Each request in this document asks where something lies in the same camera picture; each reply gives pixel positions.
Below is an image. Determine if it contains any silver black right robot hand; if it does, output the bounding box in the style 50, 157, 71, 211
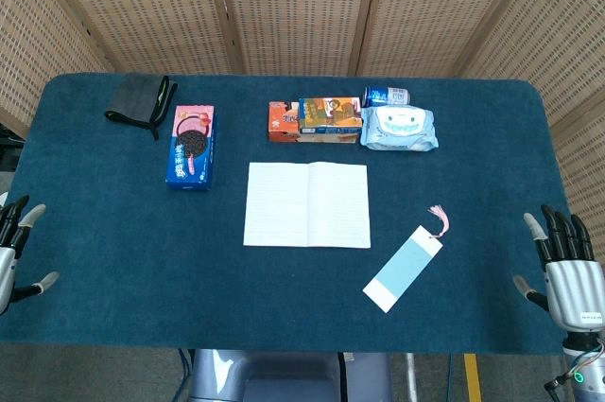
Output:
512, 204, 605, 332

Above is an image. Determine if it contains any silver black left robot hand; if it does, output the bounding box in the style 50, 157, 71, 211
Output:
0, 194, 61, 317

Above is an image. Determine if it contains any light blue tasselled bookmark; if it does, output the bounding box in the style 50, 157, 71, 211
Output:
362, 204, 451, 314

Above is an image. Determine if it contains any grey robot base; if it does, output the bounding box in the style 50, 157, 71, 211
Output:
188, 348, 393, 402

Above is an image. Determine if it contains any open white lined notebook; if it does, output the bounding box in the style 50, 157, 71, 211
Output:
242, 161, 372, 249

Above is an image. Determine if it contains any teal carpet table mat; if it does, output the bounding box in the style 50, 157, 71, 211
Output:
0, 71, 585, 356

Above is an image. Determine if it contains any grey cloth with black trim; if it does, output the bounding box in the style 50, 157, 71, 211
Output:
104, 72, 179, 142

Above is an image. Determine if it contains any blue Oreo cookie box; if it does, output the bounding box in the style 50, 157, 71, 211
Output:
164, 104, 218, 193

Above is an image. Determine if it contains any light blue wet wipes pack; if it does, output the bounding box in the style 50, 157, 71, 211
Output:
359, 104, 440, 153

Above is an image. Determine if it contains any blue white drink can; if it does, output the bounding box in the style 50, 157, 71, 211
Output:
361, 85, 411, 108

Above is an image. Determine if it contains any illustrated cartoon cardboard box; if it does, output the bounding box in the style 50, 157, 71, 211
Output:
298, 96, 364, 135

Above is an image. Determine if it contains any orange snack box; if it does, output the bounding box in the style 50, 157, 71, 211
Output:
268, 100, 360, 145

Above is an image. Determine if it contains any bamboo folding screen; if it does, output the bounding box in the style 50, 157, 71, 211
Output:
0, 0, 605, 264

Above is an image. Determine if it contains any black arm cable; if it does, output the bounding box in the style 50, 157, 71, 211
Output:
543, 373, 576, 393

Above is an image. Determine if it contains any dark metal frame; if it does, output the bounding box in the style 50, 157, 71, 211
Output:
0, 122, 25, 175

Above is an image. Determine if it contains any blue cable under table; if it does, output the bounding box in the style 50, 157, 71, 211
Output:
175, 348, 196, 402

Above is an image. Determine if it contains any black cable under table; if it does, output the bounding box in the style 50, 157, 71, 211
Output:
336, 352, 350, 402

